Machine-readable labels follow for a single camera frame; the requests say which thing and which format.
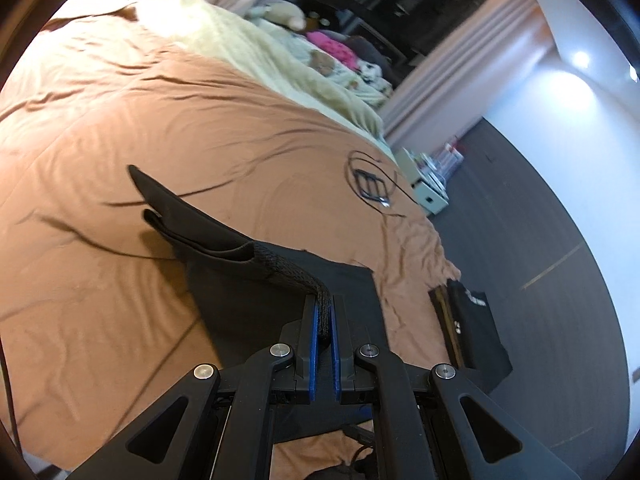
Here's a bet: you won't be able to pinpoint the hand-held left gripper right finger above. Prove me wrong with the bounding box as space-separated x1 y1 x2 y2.
332 295 581 480

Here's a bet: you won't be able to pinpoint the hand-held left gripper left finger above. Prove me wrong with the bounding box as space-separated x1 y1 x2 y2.
65 295 319 480

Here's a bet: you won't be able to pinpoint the black sleeveless shirt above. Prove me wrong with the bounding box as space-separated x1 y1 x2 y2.
127 164 385 443

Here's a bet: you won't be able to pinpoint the folded black clothes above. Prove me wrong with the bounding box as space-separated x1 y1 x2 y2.
446 279 513 393

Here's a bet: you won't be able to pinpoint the white drawer unit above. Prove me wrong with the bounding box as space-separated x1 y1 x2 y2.
400 147 451 216

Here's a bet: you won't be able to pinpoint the black and white plush toy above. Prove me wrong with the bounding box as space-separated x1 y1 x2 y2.
355 60 386 88

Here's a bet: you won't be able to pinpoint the brown blanket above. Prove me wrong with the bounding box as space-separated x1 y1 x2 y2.
0 2 463 476

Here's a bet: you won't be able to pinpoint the dark brown stuffed toy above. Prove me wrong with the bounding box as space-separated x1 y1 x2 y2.
345 35 396 68

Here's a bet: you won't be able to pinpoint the pink plush toy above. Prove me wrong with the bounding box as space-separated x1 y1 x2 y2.
306 31 358 68

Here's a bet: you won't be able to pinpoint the beige blanket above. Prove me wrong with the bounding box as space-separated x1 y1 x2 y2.
125 0 396 156

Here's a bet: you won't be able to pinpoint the white stuffed toy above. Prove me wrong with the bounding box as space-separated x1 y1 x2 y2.
247 0 307 31

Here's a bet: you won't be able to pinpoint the coiled black cable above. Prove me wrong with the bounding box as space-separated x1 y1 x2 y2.
345 150 408 218

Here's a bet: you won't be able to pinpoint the thin black cable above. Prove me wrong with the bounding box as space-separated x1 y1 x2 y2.
0 335 23 456

